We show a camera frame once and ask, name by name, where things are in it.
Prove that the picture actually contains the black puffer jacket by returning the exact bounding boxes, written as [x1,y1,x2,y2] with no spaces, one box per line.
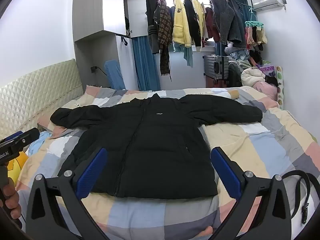
[50,92,263,200]

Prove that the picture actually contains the pink cloth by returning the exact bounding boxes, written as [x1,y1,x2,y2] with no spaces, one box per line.
[252,81,280,103]

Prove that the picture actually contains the grey knitted sweater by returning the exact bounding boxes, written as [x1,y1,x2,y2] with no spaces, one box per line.
[204,0,235,44]

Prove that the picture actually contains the yellow fleece jacket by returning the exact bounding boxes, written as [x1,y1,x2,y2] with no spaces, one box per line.
[172,0,192,48]

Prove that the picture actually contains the cream quilted headboard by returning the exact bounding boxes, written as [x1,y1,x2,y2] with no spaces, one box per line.
[0,59,84,140]

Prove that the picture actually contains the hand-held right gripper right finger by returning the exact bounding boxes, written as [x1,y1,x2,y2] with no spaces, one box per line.
[210,146,292,240]

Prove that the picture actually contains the blue curtain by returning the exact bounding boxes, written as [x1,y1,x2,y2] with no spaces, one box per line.
[132,35,161,92]

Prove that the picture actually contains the blue striped folded board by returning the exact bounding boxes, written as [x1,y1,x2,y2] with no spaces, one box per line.
[104,60,127,90]

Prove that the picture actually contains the black hanging garment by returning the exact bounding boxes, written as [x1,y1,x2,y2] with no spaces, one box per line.
[184,0,202,52]

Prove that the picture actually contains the black belt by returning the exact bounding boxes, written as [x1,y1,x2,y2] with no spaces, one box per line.
[274,169,320,226]

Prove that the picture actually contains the teal hanging cloth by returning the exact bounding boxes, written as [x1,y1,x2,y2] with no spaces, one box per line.
[183,45,194,68]

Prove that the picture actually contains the white fluffy garment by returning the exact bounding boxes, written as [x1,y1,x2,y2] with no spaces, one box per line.
[241,66,266,87]

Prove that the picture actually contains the pastel patchwork blanket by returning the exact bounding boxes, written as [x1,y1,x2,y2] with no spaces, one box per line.
[15,85,320,240]

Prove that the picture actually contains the black wall charger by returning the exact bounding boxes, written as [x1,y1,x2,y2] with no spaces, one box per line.
[90,66,108,76]

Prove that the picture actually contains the grey white wardrobe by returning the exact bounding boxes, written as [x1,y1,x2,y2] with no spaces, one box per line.
[72,0,140,90]

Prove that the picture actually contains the person's left hand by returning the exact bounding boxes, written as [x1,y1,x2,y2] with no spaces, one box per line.
[0,177,22,220]

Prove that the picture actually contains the brown plaid hanging coat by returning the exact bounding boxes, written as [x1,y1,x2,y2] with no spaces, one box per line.
[156,0,173,81]

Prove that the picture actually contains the dark denim hanging garment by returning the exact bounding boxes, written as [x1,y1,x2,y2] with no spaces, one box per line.
[226,0,248,48]

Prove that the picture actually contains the yellow plush toy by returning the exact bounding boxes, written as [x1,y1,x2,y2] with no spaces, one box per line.
[7,151,29,181]

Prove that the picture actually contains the pale yellow hanging shirt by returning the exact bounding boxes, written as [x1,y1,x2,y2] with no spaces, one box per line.
[192,0,208,43]

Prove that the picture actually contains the silver suitcase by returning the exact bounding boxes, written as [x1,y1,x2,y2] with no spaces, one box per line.
[204,54,230,82]

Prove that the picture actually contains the green sock hanger with socks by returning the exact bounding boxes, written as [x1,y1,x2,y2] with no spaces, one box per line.
[244,21,268,51]

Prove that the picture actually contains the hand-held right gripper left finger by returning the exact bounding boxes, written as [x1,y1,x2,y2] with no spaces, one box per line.
[26,147,110,240]

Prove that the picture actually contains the dark red hanging garment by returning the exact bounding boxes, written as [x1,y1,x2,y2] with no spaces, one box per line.
[205,7,220,42]

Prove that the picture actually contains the dark red suitcase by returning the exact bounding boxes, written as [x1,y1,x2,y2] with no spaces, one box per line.
[212,80,230,89]

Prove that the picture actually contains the pile of mixed clothes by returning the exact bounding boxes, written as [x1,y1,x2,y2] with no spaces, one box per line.
[224,42,278,90]

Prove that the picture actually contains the black hanging coat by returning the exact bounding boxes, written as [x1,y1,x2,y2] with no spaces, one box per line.
[146,0,160,54]

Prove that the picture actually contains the light blue cloth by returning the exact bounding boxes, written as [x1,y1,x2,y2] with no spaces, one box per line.
[27,131,53,156]

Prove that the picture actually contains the fruit print cloth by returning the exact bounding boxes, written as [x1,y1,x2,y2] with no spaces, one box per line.
[274,66,285,110]

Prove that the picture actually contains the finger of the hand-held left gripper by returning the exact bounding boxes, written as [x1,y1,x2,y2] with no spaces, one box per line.
[0,127,40,155]

